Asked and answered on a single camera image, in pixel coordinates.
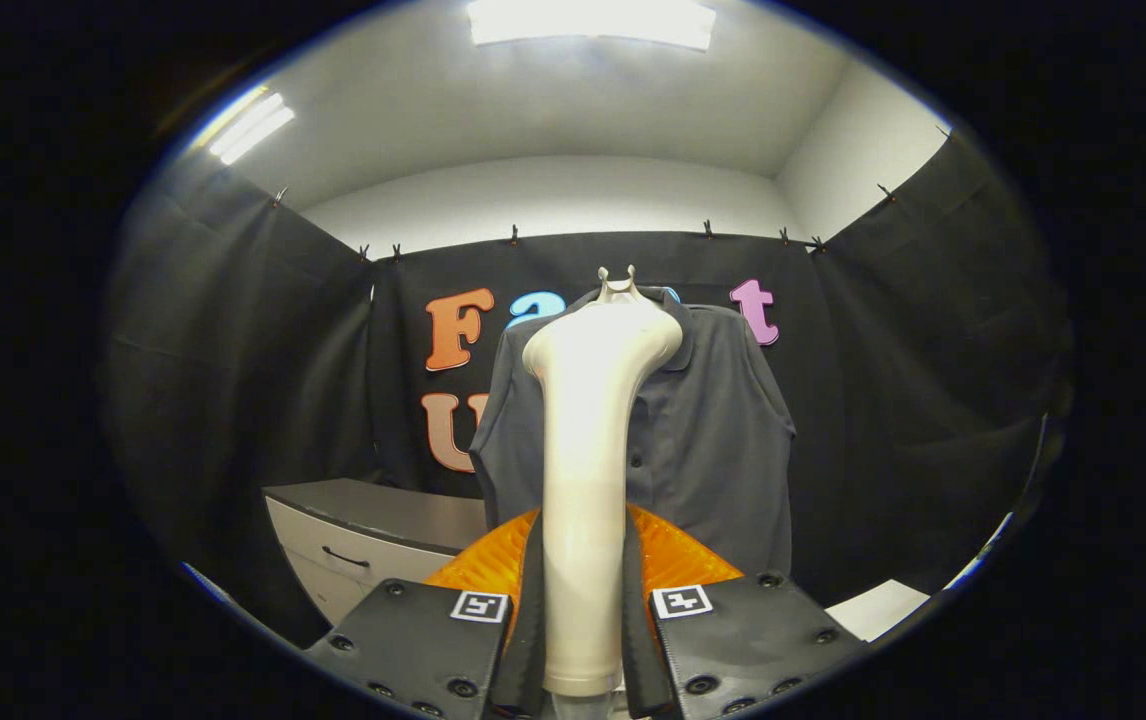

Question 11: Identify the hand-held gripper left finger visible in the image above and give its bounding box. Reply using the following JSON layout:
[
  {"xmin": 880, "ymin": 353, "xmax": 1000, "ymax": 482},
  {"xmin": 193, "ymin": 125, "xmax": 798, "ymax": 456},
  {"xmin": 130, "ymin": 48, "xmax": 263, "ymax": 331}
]
[{"xmin": 303, "ymin": 505, "xmax": 547, "ymax": 720}]

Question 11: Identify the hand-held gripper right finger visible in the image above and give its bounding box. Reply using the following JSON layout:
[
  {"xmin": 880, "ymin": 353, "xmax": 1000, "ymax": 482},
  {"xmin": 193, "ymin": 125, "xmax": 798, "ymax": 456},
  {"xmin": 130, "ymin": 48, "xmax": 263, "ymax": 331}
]
[{"xmin": 621, "ymin": 503, "xmax": 866, "ymax": 720}]

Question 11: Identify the dark grey collared shirt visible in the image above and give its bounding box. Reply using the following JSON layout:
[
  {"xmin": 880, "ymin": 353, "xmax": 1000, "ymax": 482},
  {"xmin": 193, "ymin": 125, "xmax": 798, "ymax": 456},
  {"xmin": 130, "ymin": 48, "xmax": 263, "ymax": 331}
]
[{"xmin": 469, "ymin": 285, "xmax": 797, "ymax": 579}]

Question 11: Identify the white garment steamer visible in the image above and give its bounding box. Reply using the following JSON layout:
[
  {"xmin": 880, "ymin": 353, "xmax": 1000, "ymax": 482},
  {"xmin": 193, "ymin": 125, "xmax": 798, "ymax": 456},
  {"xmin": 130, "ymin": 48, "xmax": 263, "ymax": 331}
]
[{"xmin": 521, "ymin": 298, "xmax": 684, "ymax": 720}]

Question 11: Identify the white side table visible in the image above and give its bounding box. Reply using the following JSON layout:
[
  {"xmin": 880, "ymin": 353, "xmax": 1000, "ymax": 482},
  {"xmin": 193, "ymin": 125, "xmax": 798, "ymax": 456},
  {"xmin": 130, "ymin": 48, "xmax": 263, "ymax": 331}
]
[{"xmin": 826, "ymin": 579, "xmax": 931, "ymax": 642}]

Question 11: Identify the grey drawer cabinet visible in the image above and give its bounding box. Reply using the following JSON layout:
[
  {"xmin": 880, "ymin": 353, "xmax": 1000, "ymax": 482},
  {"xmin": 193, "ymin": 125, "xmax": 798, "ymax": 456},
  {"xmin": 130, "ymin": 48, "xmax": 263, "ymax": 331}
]
[{"xmin": 263, "ymin": 478, "xmax": 489, "ymax": 626}]

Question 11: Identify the white mannequin torso stand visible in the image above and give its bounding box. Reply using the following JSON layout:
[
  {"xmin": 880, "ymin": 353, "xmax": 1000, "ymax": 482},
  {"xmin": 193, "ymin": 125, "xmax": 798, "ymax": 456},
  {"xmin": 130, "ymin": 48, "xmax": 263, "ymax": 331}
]
[{"xmin": 595, "ymin": 265, "xmax": 640, "ymax": 304}]

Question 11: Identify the row of black clips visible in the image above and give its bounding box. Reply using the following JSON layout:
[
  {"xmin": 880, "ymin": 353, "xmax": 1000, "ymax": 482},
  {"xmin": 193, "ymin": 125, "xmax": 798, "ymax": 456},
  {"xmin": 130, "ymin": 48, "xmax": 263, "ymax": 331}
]
[{"xmin": 271, "ymin": 125, "xmax": 952, "ymax": 256}]

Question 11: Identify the ceiling light strip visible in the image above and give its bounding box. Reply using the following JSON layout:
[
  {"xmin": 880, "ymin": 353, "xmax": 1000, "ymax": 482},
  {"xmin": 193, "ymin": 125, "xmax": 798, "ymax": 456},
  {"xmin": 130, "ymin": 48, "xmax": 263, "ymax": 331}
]
[{"xmin": 195, "ymin": 88, "xmax": 296, "ymax": 167}]

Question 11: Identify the ceiling light panel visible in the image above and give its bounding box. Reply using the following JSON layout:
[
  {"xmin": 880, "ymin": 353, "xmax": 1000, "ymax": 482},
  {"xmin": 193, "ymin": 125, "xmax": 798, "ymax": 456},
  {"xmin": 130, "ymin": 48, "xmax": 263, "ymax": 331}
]
[{"xmin": 466, "ymin": 0, "xmax": 717, "ymax": 51}]

